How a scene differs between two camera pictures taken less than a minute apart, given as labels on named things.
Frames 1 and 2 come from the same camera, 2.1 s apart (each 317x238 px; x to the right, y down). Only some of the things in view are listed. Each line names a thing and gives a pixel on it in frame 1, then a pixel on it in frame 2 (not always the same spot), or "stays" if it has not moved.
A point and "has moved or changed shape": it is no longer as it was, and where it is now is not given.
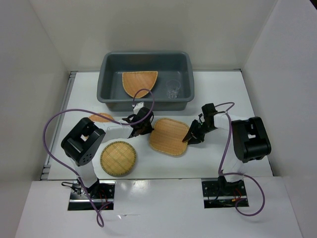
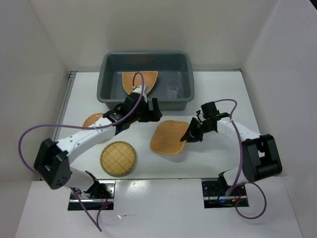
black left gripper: [149, 130] → [153, 115]
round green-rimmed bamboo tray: [118, 158] stays
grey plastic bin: [173, 89] stays
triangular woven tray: [133, 81] stays
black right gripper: [196, 138] stays
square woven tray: [166, 135] has moved or changed shape
